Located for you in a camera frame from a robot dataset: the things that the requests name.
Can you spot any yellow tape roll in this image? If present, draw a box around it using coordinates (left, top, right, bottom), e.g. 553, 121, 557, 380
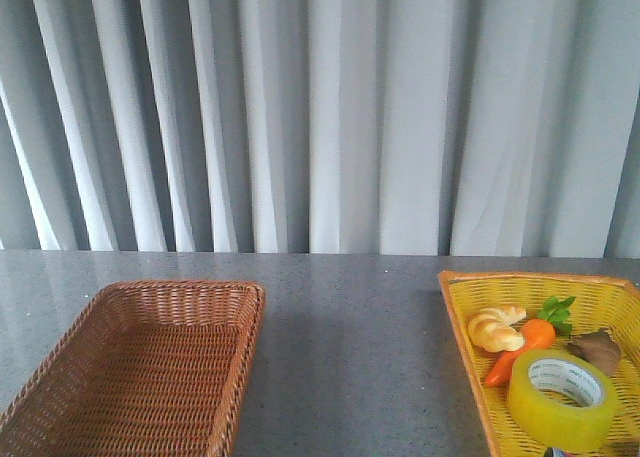
507, 350, 620, 453

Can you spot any grey pleated curtain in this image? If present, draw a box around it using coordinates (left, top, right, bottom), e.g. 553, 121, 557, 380
1, 0, 639, 258

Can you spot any toy croissant bread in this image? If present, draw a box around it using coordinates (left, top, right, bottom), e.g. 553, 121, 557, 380
467, 305, 527, 353

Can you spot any brown wicker basket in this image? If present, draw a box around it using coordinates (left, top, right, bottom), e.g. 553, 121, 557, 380
1, 280, 266, 456

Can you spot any toy orange carrot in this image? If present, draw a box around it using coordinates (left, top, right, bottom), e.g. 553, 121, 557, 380
484, 296, 576, 387

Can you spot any yellow woven basket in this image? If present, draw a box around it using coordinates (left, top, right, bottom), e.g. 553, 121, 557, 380
439, 270, 639, 456

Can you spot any brown toy mushroom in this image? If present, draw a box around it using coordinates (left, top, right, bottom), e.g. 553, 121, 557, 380
566, 328, 622, 377

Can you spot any dark item at basket edge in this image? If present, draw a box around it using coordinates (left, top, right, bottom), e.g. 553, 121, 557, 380
543, 447, 574, 457

